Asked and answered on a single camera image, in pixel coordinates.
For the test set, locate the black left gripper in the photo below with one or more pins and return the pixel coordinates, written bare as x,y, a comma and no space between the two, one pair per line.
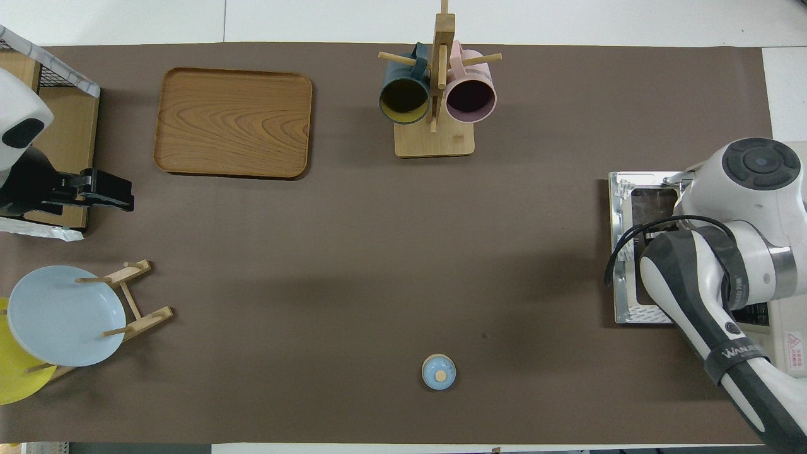
31,186

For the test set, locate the oven door with glass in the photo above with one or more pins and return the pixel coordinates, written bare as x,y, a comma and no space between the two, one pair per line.
621,208

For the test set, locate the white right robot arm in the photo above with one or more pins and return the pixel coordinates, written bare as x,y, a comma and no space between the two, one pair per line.
744,189

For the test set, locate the white toaster oven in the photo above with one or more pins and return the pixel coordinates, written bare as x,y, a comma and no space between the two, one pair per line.
791,328

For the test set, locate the white checked basket liner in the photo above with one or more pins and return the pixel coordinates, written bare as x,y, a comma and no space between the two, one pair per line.
63,74

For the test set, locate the light blue plate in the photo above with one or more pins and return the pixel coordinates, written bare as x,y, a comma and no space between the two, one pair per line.
63,315

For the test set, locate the wooden plate rack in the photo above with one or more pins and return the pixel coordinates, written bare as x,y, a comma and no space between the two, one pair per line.
148,321

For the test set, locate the wooden serving tray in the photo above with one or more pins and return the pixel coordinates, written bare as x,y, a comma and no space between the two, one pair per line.
233,123

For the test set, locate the yellow plate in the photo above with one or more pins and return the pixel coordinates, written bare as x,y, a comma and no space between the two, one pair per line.
19,378

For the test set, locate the brown table mat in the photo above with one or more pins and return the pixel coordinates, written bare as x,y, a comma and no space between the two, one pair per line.
378,252

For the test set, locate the dark blue mug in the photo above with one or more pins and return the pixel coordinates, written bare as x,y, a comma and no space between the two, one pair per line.
403,101

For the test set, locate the wooden mug rack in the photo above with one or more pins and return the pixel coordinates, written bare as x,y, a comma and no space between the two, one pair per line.
435,142

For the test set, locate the pink mug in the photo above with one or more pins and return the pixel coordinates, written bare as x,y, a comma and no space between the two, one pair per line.
471,98

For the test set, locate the small blue bell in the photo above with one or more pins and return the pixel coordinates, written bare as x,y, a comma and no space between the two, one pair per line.
439,373

